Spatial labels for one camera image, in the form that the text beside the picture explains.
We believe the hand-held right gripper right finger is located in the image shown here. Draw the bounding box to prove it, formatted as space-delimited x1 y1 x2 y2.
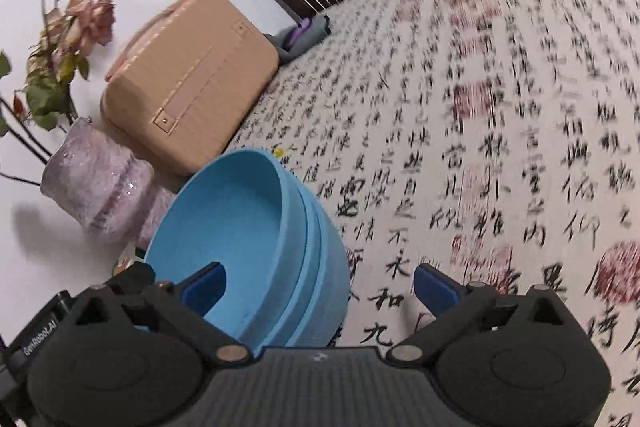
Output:
387 263 578 365

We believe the blue bowl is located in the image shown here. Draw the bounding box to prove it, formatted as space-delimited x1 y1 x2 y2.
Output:
260 167 323 348
290 189 351 348
144 148 307 355

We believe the pink suitcase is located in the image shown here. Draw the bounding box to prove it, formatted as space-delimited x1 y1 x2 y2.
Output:
100 0 280 178

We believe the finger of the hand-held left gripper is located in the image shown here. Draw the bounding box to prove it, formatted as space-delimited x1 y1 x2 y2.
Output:
104 263 157 297

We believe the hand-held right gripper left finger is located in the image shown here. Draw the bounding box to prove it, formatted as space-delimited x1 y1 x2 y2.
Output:
65 262 253 367

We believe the grey purple cloth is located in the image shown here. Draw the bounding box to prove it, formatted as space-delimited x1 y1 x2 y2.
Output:
264 14 331 66

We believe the pink glitter vase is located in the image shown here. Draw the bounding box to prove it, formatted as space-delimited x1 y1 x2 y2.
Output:
41 117 176 245

